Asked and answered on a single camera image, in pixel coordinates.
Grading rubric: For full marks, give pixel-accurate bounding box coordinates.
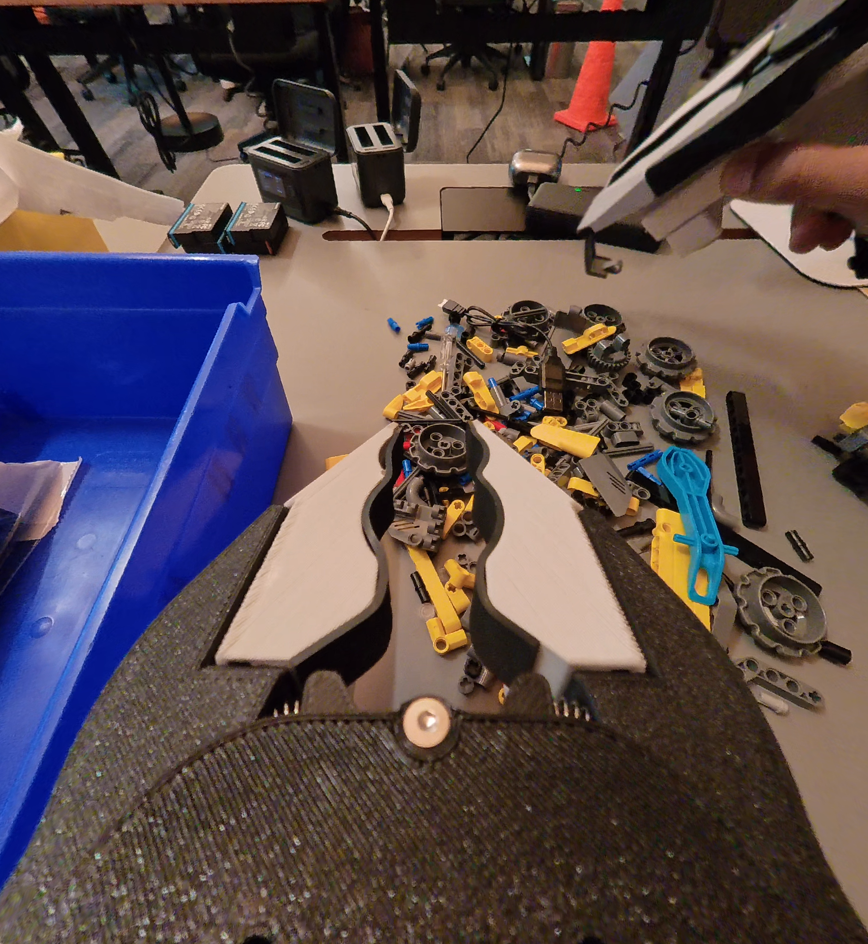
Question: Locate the long black brick beam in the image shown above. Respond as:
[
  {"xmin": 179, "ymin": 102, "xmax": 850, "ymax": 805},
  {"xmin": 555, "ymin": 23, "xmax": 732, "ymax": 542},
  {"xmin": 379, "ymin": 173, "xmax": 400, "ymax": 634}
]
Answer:
[{"xmin": 725, "ymin": 391, "xmax": 768, "ymax": 528}]

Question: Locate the person's right hand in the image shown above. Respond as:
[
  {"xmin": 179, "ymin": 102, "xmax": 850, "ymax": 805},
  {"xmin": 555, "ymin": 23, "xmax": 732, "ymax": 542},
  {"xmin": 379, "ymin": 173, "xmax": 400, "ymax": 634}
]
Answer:
[{"xmin": 721, "ymin": 44, "xmax": 868, "ymax": 254}]

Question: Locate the cyan brick separator tool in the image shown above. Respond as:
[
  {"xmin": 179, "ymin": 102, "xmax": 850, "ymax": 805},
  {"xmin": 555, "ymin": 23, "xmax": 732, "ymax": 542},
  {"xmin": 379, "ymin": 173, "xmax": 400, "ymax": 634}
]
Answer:
[{"xmin": 657, "ymin": 446, "xmax": 739, "ymax": 606}]

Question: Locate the black power adapter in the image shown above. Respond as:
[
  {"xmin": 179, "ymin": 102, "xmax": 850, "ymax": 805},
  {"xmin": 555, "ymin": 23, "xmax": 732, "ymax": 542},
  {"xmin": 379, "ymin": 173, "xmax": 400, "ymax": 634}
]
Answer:
[{"xmin": 526, "ymin": 182, "xmax": 663, "ymax": 253}]

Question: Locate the black open-lid battery charger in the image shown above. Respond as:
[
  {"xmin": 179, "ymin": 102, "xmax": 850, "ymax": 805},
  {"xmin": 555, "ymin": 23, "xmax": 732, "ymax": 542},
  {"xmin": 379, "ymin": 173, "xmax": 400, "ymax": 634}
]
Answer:
[{"xmin": 244, "ymin": 79, "xmax": 339, "ymax": 224}]

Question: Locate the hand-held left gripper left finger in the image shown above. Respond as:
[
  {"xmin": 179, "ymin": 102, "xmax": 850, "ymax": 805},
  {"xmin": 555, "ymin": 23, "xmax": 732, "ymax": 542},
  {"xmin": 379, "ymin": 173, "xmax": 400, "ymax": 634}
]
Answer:
[{"xmin": 214, "ymin": 422, "xmax": 401, "ymax": 686}]

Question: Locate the blue plastic storage bin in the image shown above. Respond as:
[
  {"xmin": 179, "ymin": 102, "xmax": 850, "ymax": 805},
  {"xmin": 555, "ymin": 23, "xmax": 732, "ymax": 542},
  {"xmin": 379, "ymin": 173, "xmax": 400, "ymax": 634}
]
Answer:
[{"xmin": 0, "ymin": 251, "xmax": 293, "ymax": 915}]

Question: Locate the pile of toy brick pieces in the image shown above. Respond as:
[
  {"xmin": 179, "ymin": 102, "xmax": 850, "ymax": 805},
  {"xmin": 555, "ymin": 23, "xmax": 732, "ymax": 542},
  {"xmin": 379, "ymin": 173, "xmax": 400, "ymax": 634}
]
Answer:
[{"xmin": 325, "ymin": 297, "xmax": 854, "ymax": 712}]

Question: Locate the yellow flat brick panel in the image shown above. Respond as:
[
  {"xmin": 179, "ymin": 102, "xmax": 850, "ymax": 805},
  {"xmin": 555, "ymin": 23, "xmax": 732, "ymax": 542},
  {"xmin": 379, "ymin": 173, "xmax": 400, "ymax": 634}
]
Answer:
[{"xmin": 650, "ymin": 507, "xmax": 717, "ymax": 631}]

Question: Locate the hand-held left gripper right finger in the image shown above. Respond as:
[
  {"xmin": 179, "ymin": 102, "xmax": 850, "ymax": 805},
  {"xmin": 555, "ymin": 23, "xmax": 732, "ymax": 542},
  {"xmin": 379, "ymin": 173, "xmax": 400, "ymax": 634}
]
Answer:
[{"xmin": 467, "ymin": 420, "xmax": 647, "ymax": 702}]

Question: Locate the dark bent brick piece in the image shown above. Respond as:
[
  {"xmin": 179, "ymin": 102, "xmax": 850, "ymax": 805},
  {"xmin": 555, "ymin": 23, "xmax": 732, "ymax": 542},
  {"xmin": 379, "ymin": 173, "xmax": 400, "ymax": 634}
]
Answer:
[{"xmin": 583, "ymin": 229, "xmax": 624, "ymax": 280}]

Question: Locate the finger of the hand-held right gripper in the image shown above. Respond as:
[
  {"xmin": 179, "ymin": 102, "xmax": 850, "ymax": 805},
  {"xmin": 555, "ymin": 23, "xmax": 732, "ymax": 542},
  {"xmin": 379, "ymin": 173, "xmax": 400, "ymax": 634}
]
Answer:
[{"xmin": 578, "ymin": 32, "xmax": 783, "ymax": 237}]

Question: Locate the black round stand base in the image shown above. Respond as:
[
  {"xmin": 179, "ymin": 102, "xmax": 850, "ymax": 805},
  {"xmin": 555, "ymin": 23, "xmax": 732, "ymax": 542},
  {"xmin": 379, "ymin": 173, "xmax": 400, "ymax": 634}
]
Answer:
[{"xmin": 135, "ymin": 88, "xmax": 223, "ymax": 153}]

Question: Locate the yellow plastic bin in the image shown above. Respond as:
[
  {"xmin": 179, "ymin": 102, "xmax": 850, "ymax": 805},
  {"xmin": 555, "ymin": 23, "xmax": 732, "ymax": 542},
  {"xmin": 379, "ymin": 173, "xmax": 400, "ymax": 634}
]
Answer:
[{"xmin": 0, "ymin": 208, "xmax": 110, "ymax": 253}]

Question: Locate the black two-slot battery charger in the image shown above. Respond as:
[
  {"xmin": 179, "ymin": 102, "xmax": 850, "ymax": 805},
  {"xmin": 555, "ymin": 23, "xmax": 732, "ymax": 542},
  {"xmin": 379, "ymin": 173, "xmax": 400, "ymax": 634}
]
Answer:
[{"xmin": 347, "ymin": 70, "xmax": 421, "ymax": 209}]

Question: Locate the dark grey toothed wheel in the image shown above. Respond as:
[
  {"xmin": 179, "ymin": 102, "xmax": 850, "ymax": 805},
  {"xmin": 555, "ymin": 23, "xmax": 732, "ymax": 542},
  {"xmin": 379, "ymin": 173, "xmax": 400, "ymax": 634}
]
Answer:
[{"xmin": 732, "ymin": 568, "xmax": 827, "ymax": 659}]

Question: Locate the orange traffic cone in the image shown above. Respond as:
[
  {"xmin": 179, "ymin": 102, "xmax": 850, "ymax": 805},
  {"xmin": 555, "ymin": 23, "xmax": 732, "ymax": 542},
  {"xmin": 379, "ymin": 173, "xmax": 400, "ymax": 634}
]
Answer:
[{"xmin": 554, "ymin": 0, "xmax": 624, "ymax": 134}]

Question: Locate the background desk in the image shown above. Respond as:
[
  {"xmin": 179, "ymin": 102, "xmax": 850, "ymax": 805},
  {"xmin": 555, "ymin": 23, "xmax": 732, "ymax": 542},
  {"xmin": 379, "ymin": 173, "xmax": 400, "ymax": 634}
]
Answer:
[
  {"xmin": 371, "ymin": 0, "xmax": 700, "ymax": 159},
  {"xmin": 0, "ymin": 0, "xmax": 346, "ymax": 178}
]

